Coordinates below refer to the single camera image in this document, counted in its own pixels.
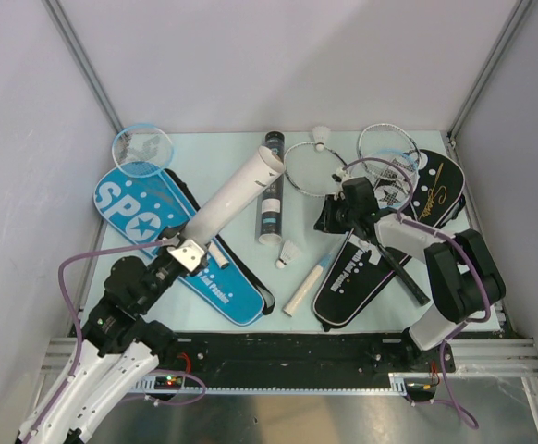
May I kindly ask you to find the black racket cover front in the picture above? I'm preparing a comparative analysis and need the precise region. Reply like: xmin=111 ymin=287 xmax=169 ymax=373
xmin=312 ymin=233 xmax=421 ymax=333

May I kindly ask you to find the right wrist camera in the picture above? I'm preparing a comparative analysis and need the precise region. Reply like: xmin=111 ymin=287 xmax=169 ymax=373
xmin=332 ymin=167 xmax=351 ymax=183

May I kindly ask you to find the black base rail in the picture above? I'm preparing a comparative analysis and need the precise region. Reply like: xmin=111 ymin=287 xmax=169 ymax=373
xmin=145 ymin=332 xmax=456 ymax=392

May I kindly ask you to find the light blue racket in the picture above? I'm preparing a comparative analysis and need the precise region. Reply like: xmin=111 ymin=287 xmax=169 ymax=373
xmin=111 ymin=122 xmax=231 ymax=269
xmin=282 ymin=149 xmax=421 ymax=317

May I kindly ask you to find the white racket right rear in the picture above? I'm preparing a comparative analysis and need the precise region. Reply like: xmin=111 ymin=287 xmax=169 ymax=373
xmin=358 ymin=122 xmax=432 ymax=306

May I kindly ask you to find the black shuttlecock tube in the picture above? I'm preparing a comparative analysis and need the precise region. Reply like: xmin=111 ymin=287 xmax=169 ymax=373
xmin=257 ymin=131 xmax=285 ymax=245

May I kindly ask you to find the white racket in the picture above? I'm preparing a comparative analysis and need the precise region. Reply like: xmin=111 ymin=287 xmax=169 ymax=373
xmin=284 ymin=142 xmax=346 ymax=198
xmin=358 ymin=122 xmax=432 ymax=306

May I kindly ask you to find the shuttlecock at table centre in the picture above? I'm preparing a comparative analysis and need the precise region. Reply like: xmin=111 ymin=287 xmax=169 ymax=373
xmin=275 ymin=240 xmax=300 ymax=269

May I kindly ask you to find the white shuttlecock tube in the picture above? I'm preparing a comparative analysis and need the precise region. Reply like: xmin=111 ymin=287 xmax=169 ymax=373
xmin=182 ymin=146 xmax=285 ymax=246

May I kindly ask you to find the light green table mat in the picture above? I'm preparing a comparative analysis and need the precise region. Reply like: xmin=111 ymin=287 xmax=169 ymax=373
xmin=78 ymin=130 xmax=504 ymax=334

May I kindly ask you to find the aluminium frame post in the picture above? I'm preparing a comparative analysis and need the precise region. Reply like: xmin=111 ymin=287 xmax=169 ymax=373
xmin=42 ymin=0 xmax=124 ymax=133
xmin=446 ymin=0 xmax=536 ymax=141

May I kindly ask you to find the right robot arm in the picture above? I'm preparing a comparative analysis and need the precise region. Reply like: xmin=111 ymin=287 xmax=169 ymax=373
xmin=314 ymin=177 xmax=507 ymax=371

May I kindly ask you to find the white racket centre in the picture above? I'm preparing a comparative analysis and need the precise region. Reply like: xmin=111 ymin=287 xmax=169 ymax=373
xmin=284 ymin=142 xmax=346 ymax=198

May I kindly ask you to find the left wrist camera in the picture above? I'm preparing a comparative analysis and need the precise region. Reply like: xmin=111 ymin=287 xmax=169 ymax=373
xmin=166 ymin=239 xmax=208 ymax=275

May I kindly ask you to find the shuttlecock at back right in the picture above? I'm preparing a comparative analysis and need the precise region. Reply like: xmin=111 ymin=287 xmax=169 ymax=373
xmin=312 ymin=126 xmax=331 ymax=152

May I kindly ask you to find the right aluminium frame post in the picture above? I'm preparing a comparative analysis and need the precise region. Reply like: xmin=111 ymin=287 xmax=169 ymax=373
xmin=446 ymin=0 xmax=536 ymax=141

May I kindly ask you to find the light blue racket right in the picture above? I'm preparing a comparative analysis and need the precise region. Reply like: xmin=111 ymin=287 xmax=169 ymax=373
xmin=282 ymin=149 xmax=421 ymax=317

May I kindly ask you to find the left aluminium frame post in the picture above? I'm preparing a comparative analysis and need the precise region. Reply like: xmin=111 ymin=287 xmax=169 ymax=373
xmin=42 ymin=0 xmax=124 ymax=133

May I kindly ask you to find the blue racket cover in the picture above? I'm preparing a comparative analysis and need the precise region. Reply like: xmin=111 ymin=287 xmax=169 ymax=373
xmin=93 ymin=168 xmax=275 ymax=327

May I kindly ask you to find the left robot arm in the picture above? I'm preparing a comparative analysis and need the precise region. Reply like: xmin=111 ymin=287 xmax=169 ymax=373
xmin=17 ymin=223 xmax=214 ymax=443

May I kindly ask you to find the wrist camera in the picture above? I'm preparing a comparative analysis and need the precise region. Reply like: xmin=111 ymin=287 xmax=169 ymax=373
xmin=166 ymin=239 xmax=208 ymax=275
xmin=332 ymin=167 xmax=351 ymax=183

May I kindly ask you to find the black racket cover gold script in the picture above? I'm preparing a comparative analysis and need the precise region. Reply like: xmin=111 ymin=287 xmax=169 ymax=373
xmin=403 ymin=149 xmax=465 ymax=228

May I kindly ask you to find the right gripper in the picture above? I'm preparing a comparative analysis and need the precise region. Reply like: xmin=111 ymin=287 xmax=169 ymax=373
xmin=313 ymin=194 xmax=359 ymax=234

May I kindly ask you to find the light blue racket left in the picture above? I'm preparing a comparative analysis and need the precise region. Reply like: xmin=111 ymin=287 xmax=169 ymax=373
xmin=111 ymin=122 xmax=231 ymax=269

